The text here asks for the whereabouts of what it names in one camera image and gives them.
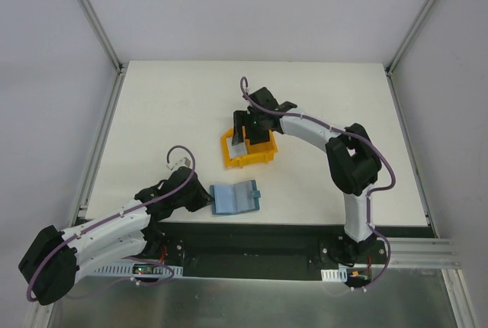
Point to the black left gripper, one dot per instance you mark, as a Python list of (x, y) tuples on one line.
[(199, 196)]

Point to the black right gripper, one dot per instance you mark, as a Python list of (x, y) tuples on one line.
[(251, 123)]

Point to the yellow plastic bin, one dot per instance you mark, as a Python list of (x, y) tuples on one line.
[(256, 154)]

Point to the blue leather card holder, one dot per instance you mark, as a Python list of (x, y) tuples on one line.
[(239, 198)]

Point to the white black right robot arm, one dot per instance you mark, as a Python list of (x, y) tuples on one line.
[(353, 164)]

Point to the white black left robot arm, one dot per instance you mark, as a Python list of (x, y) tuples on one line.
[(58, 259)]

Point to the stack of white cards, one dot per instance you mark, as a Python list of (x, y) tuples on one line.
[(235, 150)]

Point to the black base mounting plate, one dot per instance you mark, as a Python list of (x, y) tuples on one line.
[(260, 251)]

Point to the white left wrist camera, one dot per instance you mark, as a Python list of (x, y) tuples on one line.
[(183, 162)]

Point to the white slotted cable duct left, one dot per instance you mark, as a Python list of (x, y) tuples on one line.
[(136, 269)]

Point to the white slotted cable duct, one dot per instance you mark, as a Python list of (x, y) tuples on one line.
[(334, 275), (136, 269)]

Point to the white slotted cable duct right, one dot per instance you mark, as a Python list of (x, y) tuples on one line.
[(334, 275)]

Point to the aluminium frame rail left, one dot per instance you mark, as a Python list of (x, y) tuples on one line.
[(101, 35)]

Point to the aluminium frame rail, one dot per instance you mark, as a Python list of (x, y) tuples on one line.
[(413, 31), (101, 35)]

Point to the aluminium frame rail right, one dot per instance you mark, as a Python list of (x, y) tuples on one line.
[(413, 31)]

